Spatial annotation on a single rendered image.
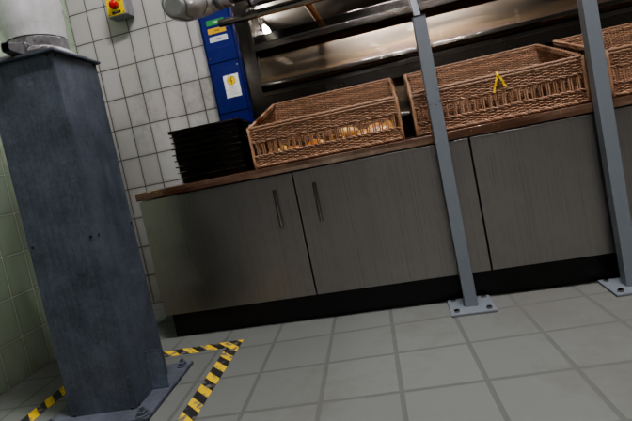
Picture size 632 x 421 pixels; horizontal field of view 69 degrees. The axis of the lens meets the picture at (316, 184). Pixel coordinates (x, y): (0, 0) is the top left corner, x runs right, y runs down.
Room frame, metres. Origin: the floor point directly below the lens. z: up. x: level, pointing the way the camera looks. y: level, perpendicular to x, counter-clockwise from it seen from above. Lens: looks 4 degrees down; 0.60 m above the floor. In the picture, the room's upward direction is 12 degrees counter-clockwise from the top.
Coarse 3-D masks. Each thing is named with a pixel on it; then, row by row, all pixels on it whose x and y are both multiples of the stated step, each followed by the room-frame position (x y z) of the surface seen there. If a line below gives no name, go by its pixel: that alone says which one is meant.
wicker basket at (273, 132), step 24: (312, 96) 2.09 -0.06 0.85; (336, 96) 2.07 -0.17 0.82; (360, 96) 2.04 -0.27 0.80; (384, 96) 2.02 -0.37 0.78; (264, 120) 1.93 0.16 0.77; (288, 120) 1.64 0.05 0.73; (312, 120) 1.63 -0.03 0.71; (336, 120) 1.62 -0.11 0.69; (360, 120) 1.60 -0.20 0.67; (384, 120) 1.99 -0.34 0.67; (264, 144) 1.67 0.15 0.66; (288, 144) 1.65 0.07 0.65; (312, 144) 1.64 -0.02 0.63; (336, 144) 1.62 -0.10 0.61; (360, 144) 1.61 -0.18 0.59
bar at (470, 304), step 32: (320, 0) 1.74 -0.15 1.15; (416, 0) 1.55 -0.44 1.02; (416, 32) 1.45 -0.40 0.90; (608, 96) 1.35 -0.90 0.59; (608, 128) 1.36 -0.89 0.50; (448, 160) 1.45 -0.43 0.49; (608, 160) 1.36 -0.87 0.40; (448, 192) 1.45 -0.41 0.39; (608, 192) 1.38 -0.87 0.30; (608, 288) 1.37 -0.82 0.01
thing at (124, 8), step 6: (108, 0) 2.22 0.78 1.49; (120, 0) 2.21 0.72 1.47; (126, 0) 2.23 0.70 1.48; (108, 6) 2.22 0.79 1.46; (120, 6) 2.21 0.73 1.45; (126, 6) 2.22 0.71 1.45; (132, 6) 2.27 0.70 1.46; (108, 12) 2.22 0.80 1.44; (114, 12) 2.22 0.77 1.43; (120, 12) 2.21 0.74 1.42; (126, 12) 2.21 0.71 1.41; (132, 12) 2.26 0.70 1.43; (114, 18) 2.24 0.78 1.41; (120, 18) 2.26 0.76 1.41; (126, 18) 2.27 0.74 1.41
